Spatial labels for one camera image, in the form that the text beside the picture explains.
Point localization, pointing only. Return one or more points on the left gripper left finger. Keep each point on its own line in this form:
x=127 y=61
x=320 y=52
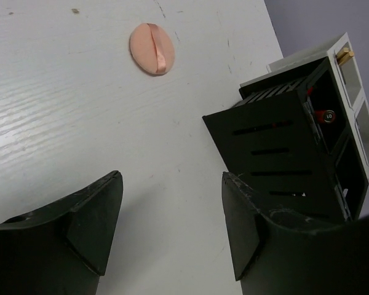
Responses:
x=62 y=247

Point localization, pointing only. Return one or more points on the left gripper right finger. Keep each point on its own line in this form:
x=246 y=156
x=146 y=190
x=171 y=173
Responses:
x=276 y=250

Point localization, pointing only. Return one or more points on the pink powder puff with ribbon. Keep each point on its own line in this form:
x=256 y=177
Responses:
x=152 y=49

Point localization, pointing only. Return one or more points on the dark red lip gloss tube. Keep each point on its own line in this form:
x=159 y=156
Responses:
x=325 y=116

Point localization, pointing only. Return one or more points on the wooden stick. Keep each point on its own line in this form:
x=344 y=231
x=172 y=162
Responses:
x=342 y=53
x=345 y=58

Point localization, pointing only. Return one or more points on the black slotted organizer box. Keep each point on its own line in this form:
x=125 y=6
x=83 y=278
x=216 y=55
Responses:
x=272 y=142

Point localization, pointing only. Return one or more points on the white slotted organizer box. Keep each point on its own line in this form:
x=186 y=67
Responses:
x=349 y=83

